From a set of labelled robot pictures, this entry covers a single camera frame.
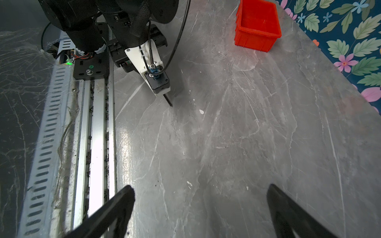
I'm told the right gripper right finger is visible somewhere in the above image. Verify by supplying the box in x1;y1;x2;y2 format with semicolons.
267;184;336;238

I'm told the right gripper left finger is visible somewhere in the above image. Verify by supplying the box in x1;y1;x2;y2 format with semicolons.
66;185;136;238

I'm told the red plastic bin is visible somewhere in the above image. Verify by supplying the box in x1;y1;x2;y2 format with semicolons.
234;0;282;52

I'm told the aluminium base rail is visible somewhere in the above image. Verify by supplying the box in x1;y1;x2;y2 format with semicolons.
66;78;117;230

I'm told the perforated white cable duct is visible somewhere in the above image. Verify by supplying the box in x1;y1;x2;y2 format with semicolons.
17;59;73;238

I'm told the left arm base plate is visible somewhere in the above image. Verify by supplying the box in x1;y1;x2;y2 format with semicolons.
73;22;110;80

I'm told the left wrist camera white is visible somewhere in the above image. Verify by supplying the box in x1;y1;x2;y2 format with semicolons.
125;39;171;96

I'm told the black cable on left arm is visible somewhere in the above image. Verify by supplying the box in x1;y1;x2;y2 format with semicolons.
138;0;191;76

